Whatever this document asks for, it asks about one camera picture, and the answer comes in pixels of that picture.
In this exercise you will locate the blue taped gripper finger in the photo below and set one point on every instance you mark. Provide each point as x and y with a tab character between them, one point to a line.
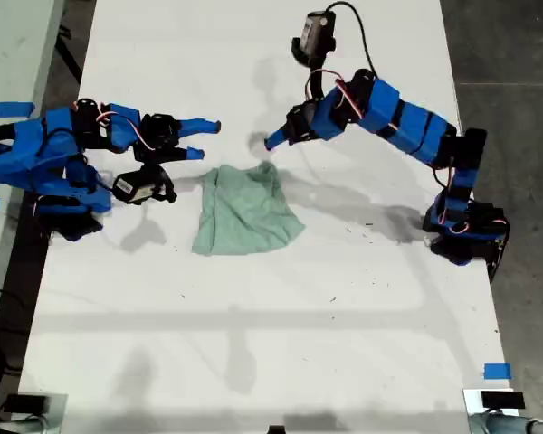
199	126
280	139
190	153

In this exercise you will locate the pale green T-shirt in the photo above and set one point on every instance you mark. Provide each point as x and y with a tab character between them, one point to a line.
244	212

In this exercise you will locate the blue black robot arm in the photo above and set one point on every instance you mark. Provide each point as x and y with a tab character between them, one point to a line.
412	122
27	149

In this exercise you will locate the black metal bar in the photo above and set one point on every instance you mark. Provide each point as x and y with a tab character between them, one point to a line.
70	56

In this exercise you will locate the blue tape strip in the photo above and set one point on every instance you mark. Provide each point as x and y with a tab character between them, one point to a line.
497	370
9	109

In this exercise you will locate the pale side table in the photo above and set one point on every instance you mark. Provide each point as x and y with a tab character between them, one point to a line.
13	54

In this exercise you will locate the black table clamp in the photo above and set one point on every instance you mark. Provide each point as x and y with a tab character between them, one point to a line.
495	267

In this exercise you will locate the small black object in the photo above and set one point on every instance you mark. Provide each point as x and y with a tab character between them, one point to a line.
277	429

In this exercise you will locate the shiny metal plate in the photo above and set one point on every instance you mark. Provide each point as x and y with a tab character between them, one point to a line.
473	407
56	416

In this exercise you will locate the small black box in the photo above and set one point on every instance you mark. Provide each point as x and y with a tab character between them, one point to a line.
25	403
502	400

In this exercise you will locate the black camera stalk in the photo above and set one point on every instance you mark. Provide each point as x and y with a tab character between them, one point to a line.
317	77
167	185

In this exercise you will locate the black camera box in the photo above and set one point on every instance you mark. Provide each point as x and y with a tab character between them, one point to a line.
133	187
317	31

